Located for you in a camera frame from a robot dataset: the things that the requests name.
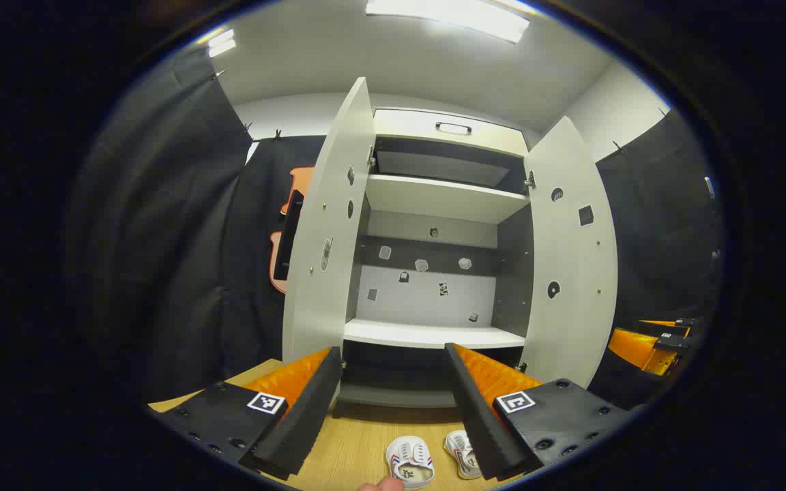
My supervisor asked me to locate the ceiling light panel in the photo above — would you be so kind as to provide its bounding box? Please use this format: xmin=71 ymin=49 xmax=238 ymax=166
xmin=366 ymin=0 xmax=530 ymax=43
xmin=207 ymin=29 xmax=237 ymax=58

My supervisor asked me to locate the white cabinet drawer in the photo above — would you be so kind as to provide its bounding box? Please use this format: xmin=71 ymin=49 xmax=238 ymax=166
xmin=373 ymin=108 xmax=529 ymax=158

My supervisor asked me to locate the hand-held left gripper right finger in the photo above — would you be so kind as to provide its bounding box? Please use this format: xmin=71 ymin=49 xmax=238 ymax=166
xmin=444 ymin=342 xmax=639 ymax=481

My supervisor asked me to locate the white shoe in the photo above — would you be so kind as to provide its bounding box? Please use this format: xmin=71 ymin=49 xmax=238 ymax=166
xmin=443 ymin=430 xmax=484 ymax=479
xmin=386 ymin=436 xmax=436 ymax=489

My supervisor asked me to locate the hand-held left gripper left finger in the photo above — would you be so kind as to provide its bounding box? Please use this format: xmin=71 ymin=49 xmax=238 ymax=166
xmin=154 ymin=346 xmax=344 ymax=481

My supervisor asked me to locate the black door handle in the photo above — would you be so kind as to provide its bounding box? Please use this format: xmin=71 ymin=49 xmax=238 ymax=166
xmin=274 ymin=190 xmax=305 ymax=282

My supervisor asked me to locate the white cabinet door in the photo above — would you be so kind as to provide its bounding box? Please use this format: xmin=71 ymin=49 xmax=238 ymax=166
xmin=282 ymin=76 xmax=377 ymax=372
xmin=523 ymin=116 xmax=619 ymax=389

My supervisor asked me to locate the white shoe cabinet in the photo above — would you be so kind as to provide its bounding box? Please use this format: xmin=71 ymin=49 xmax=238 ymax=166
xmin=338 ymin=108 xmax=536 ymax=410

